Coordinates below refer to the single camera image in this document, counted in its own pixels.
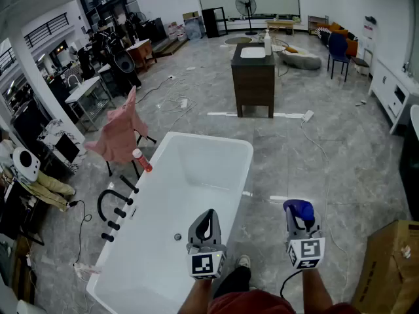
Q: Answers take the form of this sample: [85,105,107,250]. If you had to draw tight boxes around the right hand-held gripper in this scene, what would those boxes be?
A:
[284,207,327,271]

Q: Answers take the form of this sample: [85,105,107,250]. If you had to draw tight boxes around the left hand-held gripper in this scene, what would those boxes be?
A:
[185,209,228,281]

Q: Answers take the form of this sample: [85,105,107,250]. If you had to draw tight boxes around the white bathtub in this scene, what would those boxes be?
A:
[86,131,255,314]

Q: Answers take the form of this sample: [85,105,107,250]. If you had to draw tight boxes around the person's left forearm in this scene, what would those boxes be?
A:
[177,277,214,314]

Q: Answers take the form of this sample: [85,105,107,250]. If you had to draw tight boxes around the person's right forearm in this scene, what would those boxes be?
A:
[300,267,335,314]

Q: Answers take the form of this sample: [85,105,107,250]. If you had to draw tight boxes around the black bathtub faucet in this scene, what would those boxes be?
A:
[96,189,135,222]

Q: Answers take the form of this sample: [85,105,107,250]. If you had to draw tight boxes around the person's white shoe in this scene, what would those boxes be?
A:
[235,254,252,270]

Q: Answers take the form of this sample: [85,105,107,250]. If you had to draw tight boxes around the person's black trousers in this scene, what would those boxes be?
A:
[212,266,253,300]

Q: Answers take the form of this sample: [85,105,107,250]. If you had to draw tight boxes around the person's red shirt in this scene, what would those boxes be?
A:
[208,288,363,314]

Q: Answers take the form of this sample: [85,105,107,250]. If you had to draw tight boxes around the red bottle with white cap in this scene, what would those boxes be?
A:
[132,148,154,173]

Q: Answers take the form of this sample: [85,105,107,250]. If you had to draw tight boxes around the cardboard box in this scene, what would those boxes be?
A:
[351,219,419,314]

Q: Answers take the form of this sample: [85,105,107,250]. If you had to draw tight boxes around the black-legged chair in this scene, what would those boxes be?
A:
[105,130,158,180]

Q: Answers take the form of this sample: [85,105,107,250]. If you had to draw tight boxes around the black cabinet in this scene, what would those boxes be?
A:
[399,122,419,213]

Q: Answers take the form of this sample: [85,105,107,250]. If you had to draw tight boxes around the white and pink bottle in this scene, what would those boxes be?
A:
[73,262,103,275]

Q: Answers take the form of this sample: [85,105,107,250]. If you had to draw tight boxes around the pink cloth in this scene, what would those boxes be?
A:
[84,85,149,164]

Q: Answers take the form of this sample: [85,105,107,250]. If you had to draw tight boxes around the dark wood vanity cabinet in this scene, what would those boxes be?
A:
[230,42,277,119]

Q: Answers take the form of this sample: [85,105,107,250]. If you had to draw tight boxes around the white cabinet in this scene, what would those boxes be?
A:
[367,58,419,135]

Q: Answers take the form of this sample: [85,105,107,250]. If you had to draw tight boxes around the grey floor cushion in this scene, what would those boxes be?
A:
[277,44,323,71]

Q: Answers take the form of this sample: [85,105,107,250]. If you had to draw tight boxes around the blue chair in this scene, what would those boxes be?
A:
[327,31,352,82]

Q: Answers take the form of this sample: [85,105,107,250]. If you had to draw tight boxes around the white pump bottle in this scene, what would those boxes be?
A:
[263,29,273,56]

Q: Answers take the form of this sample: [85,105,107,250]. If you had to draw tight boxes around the orange sofa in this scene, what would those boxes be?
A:
[315,21,360,58]

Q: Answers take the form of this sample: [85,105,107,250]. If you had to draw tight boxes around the white round-window backpack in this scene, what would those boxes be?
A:
[12,147,42,183]

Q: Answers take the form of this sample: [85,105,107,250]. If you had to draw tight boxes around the dark work table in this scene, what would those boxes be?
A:
[0,180,46,247]

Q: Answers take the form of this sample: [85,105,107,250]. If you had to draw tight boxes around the wooden side table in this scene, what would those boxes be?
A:
[125,38,158,73]

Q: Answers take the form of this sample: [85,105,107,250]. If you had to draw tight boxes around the round rug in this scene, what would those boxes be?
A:
[223,35,254,46]

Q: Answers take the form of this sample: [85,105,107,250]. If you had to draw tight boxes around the low wooden table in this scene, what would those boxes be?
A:
[264,18,296,36]

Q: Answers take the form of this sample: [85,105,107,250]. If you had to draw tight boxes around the black open shelf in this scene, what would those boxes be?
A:
[201,7,229,39]

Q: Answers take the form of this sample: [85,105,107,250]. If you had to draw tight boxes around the black standing fan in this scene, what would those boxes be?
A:
[234,0,260,36]

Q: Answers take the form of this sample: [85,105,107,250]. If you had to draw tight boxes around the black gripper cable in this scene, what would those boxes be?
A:
[280,269,304,300]

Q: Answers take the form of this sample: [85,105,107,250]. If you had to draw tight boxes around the black hand shower handle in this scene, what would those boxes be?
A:
[118,175,140,194]

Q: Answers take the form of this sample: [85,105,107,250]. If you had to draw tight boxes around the black floor cable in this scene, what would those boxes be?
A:
[67,199,93,265]

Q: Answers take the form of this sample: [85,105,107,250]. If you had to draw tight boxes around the tangled white cable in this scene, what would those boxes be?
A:
[156,73,198,114]

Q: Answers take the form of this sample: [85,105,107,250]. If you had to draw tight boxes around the marble pattern pedestal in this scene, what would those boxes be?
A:
[37,118,88,173]

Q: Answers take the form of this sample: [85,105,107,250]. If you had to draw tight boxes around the steel frame sink table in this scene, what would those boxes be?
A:
[64,75,117,132]

